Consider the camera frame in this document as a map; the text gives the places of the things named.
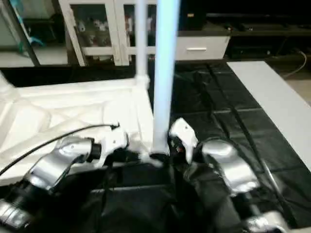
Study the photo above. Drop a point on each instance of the white plastic table leg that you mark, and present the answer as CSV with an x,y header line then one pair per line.
x,y
6,83
142,36
165,72

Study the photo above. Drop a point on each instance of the white plastic table top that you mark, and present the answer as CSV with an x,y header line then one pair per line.
x,y
60,104

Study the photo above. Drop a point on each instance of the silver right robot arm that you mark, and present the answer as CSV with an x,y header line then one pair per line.
x,y
233,165

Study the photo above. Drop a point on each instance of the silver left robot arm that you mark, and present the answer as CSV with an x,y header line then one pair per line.
x,y
48,170

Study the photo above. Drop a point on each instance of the black work mat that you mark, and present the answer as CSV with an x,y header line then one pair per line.
x,y
230,109

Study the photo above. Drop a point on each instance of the white drawer cabinet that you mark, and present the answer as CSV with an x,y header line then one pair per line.
x,y
201,48

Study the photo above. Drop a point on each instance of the white glass door cabinet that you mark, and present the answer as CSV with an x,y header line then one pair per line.
x,y
116,49

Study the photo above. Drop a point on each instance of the white flat board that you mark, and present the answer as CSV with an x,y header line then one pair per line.
x,y
274,97

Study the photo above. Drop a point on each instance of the black box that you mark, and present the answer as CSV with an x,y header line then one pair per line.
x,y
192,17

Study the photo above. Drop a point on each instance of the grey pole stand blue brackets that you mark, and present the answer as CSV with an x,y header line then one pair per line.
x,y
31,48

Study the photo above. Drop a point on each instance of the black low desk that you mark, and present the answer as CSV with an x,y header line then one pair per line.
x,y
267,34

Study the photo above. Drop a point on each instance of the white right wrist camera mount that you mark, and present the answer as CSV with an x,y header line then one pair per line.
x,y
185,133

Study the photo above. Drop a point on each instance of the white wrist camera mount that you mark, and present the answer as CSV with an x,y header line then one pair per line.
x,y
185,133
114,140

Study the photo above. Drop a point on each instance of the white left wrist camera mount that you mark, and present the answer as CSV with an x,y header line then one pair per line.
x,y
114,140

